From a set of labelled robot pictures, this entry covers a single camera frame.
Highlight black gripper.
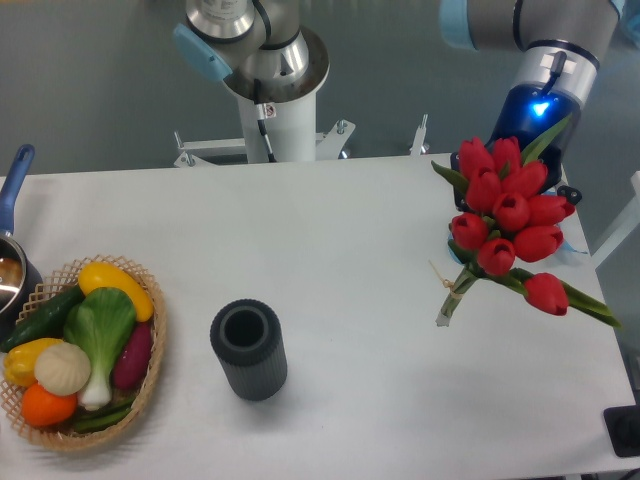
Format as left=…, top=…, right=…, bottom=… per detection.
left=451, top=85, right=581, bottom=193

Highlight red tulip bouquet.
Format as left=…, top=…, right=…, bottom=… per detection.
left=433, top=119, right=621, bottom=328

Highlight silver blue-capped robot arm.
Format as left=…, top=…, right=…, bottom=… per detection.
left=173, top=1, right=624, bottom=203

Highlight blue crumpled ribbon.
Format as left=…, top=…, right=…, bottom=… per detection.
left=560, top=230, right=590, bottom=256

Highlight black device at table edge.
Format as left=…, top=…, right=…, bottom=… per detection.
left=603, top=405, right=639, bottom=458

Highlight dark grey ribbed vase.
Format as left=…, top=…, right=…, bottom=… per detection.
left=210, top=299, right=288, bottom=401

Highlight purple sweet potato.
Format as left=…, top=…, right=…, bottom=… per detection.
left=112, top=322, right=152, bottom=390

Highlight green bok choy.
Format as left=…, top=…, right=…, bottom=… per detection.
left=63, top=287, right=136, bottom=412

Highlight woven wicker basket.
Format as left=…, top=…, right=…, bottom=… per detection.
left=1, top=255, right=167, bottom=452

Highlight green cucumber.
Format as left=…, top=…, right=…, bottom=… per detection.
left=1, top=285, right=84, bottom=353

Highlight green bean pods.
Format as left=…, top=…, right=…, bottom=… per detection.
left=72, top=396, right=134, bottom=434

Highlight cream steamed bun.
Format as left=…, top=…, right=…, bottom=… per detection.
left=34, top=342, right=91, bottom=396

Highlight yellow bell pepper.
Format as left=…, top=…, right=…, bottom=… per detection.
left=3, top=337, right=63, bottom=388

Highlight orange fruit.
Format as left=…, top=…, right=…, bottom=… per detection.
left=21, top=383, right=77, bottom=427

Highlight white frame at right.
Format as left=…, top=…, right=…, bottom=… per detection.
left=591, top=171, right=639, bottom=269

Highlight white metal base bracket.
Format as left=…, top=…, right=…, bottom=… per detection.
left=174, top=113, right=429, bottom=168

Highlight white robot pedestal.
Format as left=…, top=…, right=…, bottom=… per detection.
left=236, top=93, right=316, bottom=164

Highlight black cable on pedestal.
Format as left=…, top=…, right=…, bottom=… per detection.
left=252, top=78, right=278, bottom=164

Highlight blue-handled saucepan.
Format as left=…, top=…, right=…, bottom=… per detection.
left=1, top=144, right=42, bottom=341

